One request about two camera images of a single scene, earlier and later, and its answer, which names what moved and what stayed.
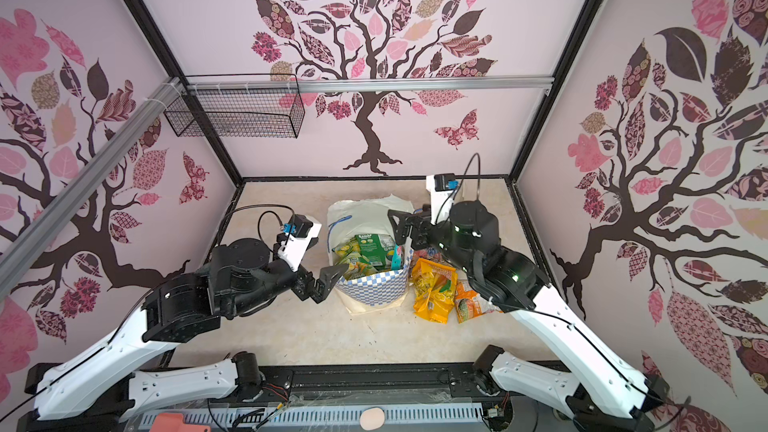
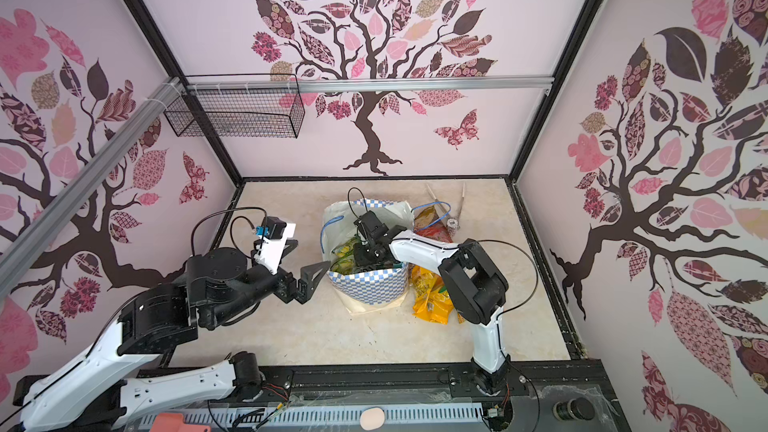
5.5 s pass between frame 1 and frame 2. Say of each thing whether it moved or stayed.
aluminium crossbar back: stayed
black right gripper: moved
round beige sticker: stayed
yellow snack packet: stayed
